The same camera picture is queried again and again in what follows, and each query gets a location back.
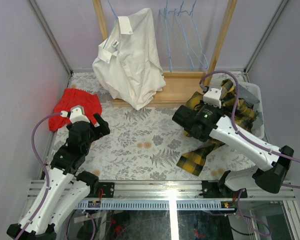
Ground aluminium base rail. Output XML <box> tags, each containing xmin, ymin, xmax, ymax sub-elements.
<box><xmin>27</xmin><ymin>179</ymin><xmax>297</xmax><ymax>211</ymax></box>

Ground yellow plaid shirt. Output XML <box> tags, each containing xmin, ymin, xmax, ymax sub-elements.
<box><xmin>176</xmin><ymin>78</ymin><xmax>257</xmax><ymax>176</ymax></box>

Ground red cloth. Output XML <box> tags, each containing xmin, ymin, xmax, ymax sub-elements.
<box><xmin>48</xmin><ymin>88</ymin><xmax>102</xmax><ymax>132</ymax></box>

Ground wooden clothes rack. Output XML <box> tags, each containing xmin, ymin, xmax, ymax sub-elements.
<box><xmin>93</xmin><ymin>0</ymin><xmax>237</xmax><ymax>107</ymax></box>

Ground white plastic basket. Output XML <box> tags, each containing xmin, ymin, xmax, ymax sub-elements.
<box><xmin>222</xmin><ymin>79</ymin><xmax>265</xmax><ymax>140</ymax></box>

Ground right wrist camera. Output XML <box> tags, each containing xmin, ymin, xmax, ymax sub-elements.
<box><xmin>202</xmin><ymin>86</ymin><xmax>222</xmax><ymax>109</ymax></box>

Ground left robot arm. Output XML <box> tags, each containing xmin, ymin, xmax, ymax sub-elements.
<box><xmin>6</xmin><ymin>107</ymin><xmax>111</xmax><ymax>240</ymax></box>

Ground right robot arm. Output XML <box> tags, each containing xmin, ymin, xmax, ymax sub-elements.
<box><xmin>172</xmin><ymin>104</ymin><xmax>294</xmax><ymax>198</ymax></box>

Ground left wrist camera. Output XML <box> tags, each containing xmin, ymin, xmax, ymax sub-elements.
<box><xmin>60</xmin><ymin>105</ymin><xmax>90</xmax><ymax>124</ymax></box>

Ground blue wire hanger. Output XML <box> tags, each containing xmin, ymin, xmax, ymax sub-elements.
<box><xmin>181</xmin><ymin>0</ymin><xmax>209</xmax><ymax>70</ymax></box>

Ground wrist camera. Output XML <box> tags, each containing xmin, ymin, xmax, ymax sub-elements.
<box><xmin>60</xmin><ymin>105</ymin><xmax>90</xmax><ymax>124</ymax></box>
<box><xmin>202</xmin><ymin>86</ymin><xmax>222</xmax><ymax>109</ymax></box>

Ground white shirt on left hanger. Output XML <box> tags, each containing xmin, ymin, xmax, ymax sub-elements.
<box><xmin>92</xmin><ymin>8</ymin><xmax>166</xmax><ymax>110</ymax></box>

